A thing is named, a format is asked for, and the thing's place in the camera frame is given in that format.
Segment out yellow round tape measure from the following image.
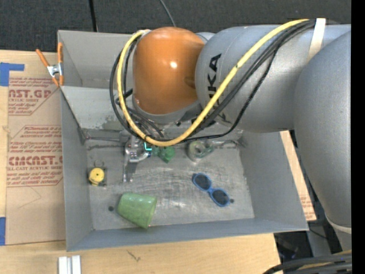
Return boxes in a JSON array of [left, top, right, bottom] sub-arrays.
[[87, 159, 107, 187]]

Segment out green plastic cup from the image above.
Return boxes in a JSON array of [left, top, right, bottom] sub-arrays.
[[117, 192, 158, 229]]

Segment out grey metal bin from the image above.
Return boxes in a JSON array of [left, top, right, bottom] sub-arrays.
[[56, 29, 310, 252]]

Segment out clear glass round thing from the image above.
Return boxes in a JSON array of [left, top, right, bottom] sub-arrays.
[[186, 140, 215, 162]]

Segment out blue sunglasses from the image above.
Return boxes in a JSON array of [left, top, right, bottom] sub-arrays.
[[191, 172, 232, 208]]

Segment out brown cardboard board red print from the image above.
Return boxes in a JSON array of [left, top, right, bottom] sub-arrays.
[[0, 49, 318, 247]]

